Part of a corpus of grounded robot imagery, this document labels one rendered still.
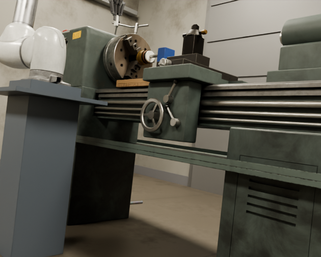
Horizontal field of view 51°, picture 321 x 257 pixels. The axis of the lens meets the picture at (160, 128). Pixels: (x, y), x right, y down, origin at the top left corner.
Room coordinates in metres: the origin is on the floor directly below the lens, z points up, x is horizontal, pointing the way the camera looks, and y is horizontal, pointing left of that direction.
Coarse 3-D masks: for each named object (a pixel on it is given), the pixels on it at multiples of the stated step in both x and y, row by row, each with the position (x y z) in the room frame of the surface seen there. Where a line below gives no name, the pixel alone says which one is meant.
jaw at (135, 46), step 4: (124, 36) 2.07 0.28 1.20; (124, 40) 2.05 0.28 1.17; (128, 40) 2.04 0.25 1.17; (132, 40) 2.06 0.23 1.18; (128, 44) 2.05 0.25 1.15; (132, 44) 2.06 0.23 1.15; (136, 44) 2.05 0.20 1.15; (128, 48) 2.07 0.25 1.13; (132, 48) 2.05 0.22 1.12; (136, 48) 2.05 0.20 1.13; (140, 48) 2.05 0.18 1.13; (132, 52) 2.07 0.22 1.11; (136, 52) 2.05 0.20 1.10
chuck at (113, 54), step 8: (112, 40) 2.10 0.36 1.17; (120, 40) 2.04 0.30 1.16; (136, 40) 2.13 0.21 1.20; (144, 40) 2.17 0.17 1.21; (112, 48) 2.04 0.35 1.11; (120, 48) 2.05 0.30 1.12; (144, 48) 2.18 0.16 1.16; (112, 56) 2.03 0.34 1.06; (120, 56) 2.05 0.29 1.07; (128, 56) 2.09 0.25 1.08; (120, 64) 2.06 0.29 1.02; (128, 64) 2.10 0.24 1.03; (152, 64) 2.23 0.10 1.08; (112, 72) 2.09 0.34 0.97; (120, 72) 2.06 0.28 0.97; (136, 72) 2.14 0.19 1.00
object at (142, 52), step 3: (141, 51) 2.04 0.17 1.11; (144, 51) 2.03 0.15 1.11; (147, 51) 2.01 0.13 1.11; (138, 54) 2.04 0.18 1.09; (141, 54) 2.01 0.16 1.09; (144, 54) 2.00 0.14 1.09; (138, 57) 2.03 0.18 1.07; (141, 57) 2.02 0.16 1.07; (144, 57) 2.00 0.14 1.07; (138, 60) 2.04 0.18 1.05; (141, 60) 2.02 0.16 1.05; (144, 60) 2.01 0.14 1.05; (141, 63) 2.05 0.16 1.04; (144, 63) 2.04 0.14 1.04; (147, 63) 2.05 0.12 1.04
